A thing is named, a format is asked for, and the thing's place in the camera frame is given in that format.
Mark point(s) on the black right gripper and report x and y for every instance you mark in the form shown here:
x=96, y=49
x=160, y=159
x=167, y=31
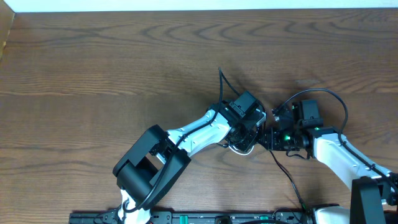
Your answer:
x=272, y=140

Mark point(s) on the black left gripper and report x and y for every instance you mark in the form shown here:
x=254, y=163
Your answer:
x=247, y=147

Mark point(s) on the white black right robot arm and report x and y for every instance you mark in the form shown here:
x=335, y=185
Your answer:
x=370, y=184

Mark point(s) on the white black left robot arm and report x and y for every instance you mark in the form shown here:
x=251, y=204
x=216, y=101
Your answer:
x=157, y=159

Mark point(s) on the brown wooden side panel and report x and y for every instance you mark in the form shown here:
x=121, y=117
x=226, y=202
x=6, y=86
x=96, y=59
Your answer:
x=6, y=20

